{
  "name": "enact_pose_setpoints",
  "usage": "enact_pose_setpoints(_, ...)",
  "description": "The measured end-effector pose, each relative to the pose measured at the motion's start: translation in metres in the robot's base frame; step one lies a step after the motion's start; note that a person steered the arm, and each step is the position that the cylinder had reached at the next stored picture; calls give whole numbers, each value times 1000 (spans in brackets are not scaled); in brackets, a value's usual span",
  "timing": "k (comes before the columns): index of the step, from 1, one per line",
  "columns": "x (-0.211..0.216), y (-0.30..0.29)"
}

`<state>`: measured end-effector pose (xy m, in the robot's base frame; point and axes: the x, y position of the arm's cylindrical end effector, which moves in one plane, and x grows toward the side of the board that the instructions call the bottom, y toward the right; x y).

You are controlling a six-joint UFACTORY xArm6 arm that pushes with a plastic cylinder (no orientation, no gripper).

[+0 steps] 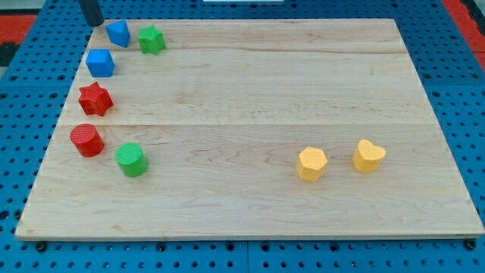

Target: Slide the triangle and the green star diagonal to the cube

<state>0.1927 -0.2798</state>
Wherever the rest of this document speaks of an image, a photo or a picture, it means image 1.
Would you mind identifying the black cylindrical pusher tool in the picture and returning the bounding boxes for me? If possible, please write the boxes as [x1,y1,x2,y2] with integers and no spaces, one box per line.
[78,0,105,27]

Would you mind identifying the blue triangle block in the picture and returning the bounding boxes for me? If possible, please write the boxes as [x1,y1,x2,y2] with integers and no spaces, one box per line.
[105,20,131,48]

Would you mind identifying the green star block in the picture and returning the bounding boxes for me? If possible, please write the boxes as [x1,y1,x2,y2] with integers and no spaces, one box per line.
[138,25,166,55]

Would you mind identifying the blue cube block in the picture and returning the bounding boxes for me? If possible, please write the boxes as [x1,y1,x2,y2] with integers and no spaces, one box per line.
[86,49,115,77]

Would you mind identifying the red star block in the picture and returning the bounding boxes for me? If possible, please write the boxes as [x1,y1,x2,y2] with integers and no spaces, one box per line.
[78,82,114,116]

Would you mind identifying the red cylinder block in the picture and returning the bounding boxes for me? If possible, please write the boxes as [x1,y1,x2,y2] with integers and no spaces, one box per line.
[70,124,105,157]

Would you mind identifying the green cylinder block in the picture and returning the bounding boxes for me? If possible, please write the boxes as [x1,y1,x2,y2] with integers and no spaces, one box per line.
[114,143,148,177]

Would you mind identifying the wooden board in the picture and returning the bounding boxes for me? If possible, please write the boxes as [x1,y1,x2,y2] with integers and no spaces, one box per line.
[16,19,484,242]

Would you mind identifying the yellow hexagon block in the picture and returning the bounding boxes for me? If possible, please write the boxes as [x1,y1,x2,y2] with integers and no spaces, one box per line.
[296,146,328,182]

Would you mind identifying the yellow heart block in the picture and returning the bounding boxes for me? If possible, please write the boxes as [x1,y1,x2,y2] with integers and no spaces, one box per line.
[352,140,386,173]

